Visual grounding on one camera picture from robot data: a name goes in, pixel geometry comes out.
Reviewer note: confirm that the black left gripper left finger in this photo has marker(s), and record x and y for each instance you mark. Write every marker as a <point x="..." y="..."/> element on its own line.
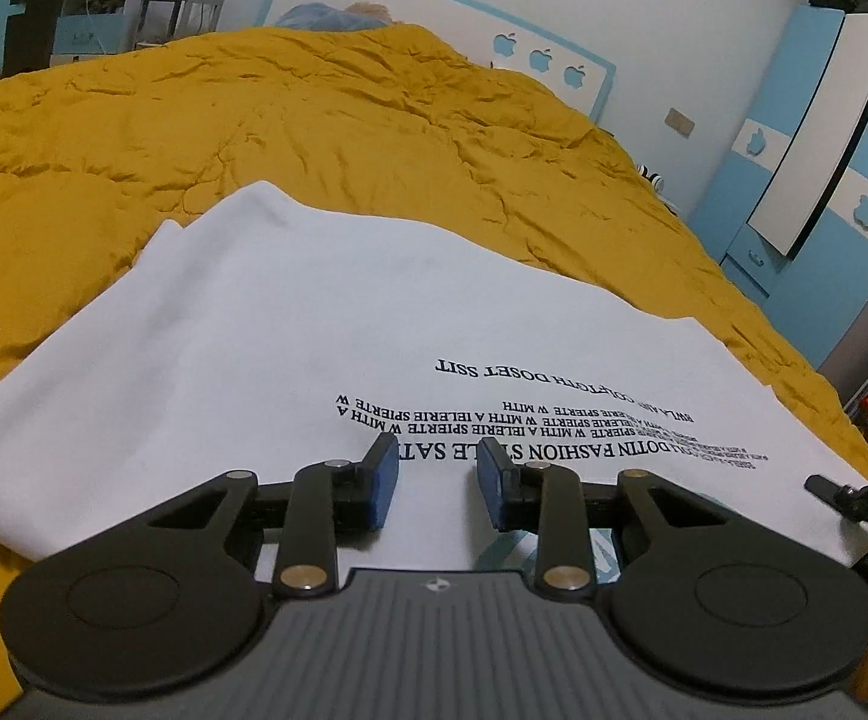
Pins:
<point x="325" y="503"/>

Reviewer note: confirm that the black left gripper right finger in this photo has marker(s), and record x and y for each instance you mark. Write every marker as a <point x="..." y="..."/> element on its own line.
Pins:
<point x="551" y="502"/>

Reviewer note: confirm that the white printed t-shirt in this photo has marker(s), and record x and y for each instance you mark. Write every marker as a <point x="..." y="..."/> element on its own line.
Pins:
<point x="268" y="336"/>

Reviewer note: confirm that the blue white wardrobe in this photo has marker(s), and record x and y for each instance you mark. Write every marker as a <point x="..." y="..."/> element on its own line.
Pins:
<point x="786" y="214"/>

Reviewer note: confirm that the mustard yellow bed quilt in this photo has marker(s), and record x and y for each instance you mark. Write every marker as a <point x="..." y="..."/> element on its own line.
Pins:
<point x="390" y="123"/>

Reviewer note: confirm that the white blue bed headboard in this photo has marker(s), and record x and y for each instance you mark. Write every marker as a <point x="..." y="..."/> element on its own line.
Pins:
<point x="490" y="37"/>

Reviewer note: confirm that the blue pillow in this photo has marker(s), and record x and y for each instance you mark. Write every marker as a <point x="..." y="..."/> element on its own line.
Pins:
<point x="360" y="16"/>

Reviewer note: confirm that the grey plastic stool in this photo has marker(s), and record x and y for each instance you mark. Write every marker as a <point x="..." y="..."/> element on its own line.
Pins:
<point x="186" y="17"/>

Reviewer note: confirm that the beige wall switch plate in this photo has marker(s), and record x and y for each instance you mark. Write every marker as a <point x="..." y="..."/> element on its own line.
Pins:
<point x="680" y="123"/>

